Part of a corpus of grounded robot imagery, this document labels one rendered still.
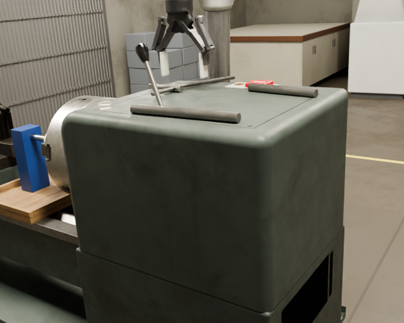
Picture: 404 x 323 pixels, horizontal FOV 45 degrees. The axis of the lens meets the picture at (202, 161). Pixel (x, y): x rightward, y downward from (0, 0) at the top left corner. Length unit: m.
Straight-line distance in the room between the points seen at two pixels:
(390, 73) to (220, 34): 5.29
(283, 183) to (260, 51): 6.51
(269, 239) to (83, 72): 5.72
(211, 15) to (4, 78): 4.13
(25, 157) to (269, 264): 1.02
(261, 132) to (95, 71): 5.85
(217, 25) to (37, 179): 0.88
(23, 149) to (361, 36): 5.84
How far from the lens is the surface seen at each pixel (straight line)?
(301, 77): 7.29
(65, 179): 1.46
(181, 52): 6.83
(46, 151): 1.49
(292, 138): 1.02
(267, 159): 0.94
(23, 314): 1.80
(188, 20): 1.37
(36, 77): 6.10
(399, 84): 7.11
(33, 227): 1.64
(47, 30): 6.22
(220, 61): 1.99
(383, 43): 7.06
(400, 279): 2.90
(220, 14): 1.94
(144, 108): 1.14
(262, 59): 7.48
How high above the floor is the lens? 1.51
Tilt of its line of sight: 19 degrees down
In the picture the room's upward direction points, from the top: 4 degrees counter-clockwise
